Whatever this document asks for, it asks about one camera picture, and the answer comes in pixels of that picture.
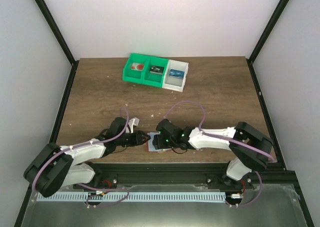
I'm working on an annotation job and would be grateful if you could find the white storage bin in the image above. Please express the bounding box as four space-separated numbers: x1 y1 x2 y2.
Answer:
162 59 189 92

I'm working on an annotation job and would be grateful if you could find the black card in bin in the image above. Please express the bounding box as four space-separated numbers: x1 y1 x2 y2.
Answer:
149 65 165 75

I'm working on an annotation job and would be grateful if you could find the black frame post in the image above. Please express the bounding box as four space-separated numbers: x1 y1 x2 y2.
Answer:
248 0 298 63
26 0 77 66

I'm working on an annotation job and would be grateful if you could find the red white card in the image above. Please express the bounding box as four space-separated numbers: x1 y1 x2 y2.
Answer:
130 62 145 72

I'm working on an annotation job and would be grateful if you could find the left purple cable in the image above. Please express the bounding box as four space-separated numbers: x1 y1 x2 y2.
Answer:
31 107 131 193

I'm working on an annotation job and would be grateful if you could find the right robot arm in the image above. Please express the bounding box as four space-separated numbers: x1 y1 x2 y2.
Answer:
147 119 274 189

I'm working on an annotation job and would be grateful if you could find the left green storage bin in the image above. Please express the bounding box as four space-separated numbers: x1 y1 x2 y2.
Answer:
122 53 149 84

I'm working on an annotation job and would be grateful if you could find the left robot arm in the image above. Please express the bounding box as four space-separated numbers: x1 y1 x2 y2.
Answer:
23 117 151 197

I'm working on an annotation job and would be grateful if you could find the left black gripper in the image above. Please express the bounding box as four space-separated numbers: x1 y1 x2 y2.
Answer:
116 130 151 147

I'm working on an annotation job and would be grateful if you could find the middle green storage bin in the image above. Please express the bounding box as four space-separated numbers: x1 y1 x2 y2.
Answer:
142 56 169 88

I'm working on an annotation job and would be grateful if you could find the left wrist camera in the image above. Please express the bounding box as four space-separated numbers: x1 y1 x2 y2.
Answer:
127 117 140 134

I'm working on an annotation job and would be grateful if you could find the black aluminium frame rail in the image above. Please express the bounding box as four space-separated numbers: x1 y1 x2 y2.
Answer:
88 163 298 192

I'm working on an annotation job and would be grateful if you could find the light blue slotted cable duct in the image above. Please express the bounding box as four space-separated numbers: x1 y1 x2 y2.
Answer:
36 191 226 203

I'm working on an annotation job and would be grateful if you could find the brown leather card holder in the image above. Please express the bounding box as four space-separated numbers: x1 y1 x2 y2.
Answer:
146 132 172 153

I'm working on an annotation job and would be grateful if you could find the blue VIP card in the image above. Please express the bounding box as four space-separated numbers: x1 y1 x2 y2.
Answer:
169 69 185 79

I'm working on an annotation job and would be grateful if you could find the right black frame post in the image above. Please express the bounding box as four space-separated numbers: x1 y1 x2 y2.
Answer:
248 0 298 63

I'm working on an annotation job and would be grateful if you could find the green storage bin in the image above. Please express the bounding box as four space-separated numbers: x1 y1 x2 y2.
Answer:
122 53 149 84
142 56 169 88

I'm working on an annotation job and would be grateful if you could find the left black frame post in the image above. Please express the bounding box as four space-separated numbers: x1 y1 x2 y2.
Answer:
26 0 77 66

